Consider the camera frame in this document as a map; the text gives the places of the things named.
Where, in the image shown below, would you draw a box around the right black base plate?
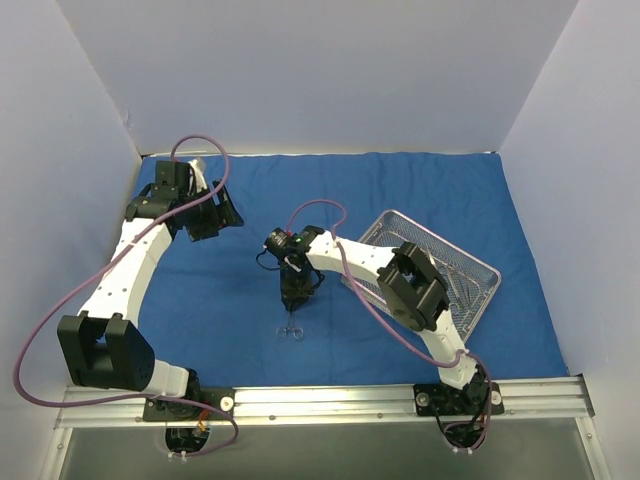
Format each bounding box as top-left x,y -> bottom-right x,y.
412,382 -> 488,417

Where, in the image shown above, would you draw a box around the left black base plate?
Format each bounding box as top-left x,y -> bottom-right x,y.
142,387 -> 236,422

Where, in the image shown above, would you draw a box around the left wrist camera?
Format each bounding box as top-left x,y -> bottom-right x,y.
188,157 -> 208,195

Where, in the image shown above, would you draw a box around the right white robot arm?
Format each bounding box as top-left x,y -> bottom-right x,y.
264,226 -> 492,413

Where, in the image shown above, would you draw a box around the steel forceps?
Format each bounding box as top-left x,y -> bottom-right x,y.
276,312 -> 304,341
446,266 -> 471,307

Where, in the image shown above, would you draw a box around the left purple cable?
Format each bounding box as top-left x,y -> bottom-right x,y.
12,133 -> 240,457

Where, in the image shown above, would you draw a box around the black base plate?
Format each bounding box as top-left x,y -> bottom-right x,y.
412,382 -> 488,417
142,387 -> 236,422

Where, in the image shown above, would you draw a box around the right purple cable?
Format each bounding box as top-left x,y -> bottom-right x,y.
287,199 -> 494,449

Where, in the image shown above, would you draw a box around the blue surgical wrap cloth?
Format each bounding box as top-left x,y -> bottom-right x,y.
139,153 -> 567,387

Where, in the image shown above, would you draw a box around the purple cable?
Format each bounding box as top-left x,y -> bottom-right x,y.
287,199 -> 494,449
12,133 -> 240,457

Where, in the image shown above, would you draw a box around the aluminium front rail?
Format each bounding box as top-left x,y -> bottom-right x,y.
55,377 -> 595,428

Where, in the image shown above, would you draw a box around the metal mesh instrument tray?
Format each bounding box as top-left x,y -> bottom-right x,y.
358,209 -> 501,342

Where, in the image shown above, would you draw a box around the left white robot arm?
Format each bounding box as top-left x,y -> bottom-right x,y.
57,158 -> 244,419

